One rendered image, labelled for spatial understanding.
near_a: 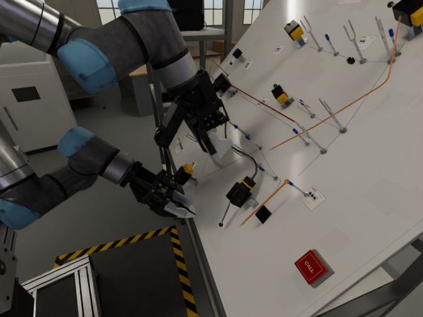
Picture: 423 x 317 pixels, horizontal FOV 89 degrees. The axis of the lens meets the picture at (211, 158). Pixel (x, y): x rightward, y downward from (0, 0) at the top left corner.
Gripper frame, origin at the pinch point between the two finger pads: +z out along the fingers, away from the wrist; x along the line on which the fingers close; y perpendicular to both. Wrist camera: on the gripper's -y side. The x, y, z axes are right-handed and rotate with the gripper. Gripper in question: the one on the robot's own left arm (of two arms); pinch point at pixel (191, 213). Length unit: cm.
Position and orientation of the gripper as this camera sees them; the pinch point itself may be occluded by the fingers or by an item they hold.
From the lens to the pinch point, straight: 62.0
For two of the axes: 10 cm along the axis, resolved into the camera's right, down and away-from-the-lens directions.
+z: 7.9, 5.5, 2.7
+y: 5.1, -3.6, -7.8
